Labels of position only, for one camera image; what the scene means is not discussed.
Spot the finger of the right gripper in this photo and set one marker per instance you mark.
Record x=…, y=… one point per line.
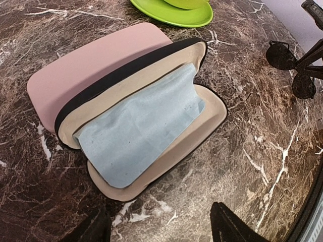
x=304, y=65

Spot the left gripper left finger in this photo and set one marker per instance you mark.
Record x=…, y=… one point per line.
x=96, y=227

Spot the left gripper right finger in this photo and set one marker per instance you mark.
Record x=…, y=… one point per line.
x=227, y=226

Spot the black glasses case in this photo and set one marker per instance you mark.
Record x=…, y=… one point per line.
x=125, y=81

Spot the pink glasses case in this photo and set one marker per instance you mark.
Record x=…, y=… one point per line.
x=54, y=85

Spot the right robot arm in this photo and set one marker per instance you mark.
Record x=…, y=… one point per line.
x=315, y=11

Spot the green bowl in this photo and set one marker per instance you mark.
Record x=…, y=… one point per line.
x=187, y=4

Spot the green plate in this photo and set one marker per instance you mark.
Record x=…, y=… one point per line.
x=169, y=14

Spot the black table front rail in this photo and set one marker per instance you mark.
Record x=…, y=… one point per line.
x=308, y=223

